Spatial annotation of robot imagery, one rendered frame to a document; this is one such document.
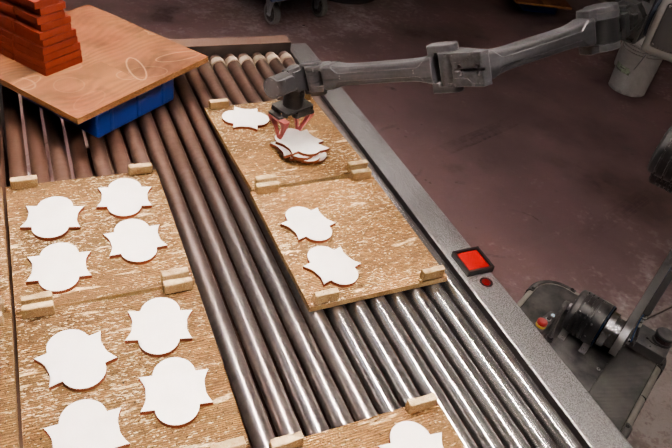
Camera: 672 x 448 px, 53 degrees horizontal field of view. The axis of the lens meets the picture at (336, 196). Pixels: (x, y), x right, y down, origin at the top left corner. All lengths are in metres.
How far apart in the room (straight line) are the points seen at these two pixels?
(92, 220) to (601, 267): 2.45
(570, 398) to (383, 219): 0.60
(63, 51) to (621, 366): 2.08
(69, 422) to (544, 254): 2.51
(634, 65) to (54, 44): 3.99
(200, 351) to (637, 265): 2.57
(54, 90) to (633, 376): 2.07
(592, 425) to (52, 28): 1.59
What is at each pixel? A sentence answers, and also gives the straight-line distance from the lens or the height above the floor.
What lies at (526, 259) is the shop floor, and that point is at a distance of 3.26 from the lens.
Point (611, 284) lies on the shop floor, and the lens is 3.35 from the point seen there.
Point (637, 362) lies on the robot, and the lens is 2.68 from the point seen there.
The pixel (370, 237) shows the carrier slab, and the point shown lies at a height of 0.94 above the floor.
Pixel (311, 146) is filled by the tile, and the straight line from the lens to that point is 1.84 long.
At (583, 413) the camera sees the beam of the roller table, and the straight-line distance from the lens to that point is 1.48.
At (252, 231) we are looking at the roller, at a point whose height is 0.92.
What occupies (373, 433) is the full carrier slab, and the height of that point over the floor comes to 0.94.
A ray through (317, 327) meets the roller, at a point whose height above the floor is 0.91.
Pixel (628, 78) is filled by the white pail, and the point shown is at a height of 0.12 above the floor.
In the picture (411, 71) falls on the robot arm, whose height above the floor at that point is 1.31.
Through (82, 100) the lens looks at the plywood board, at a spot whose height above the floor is 1.04.
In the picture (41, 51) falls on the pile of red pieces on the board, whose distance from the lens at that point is 1.95.
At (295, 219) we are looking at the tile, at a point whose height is 0.95.
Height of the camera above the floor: 1.98
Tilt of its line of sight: 37 degrees down
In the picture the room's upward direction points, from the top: 11 degrees clockwise
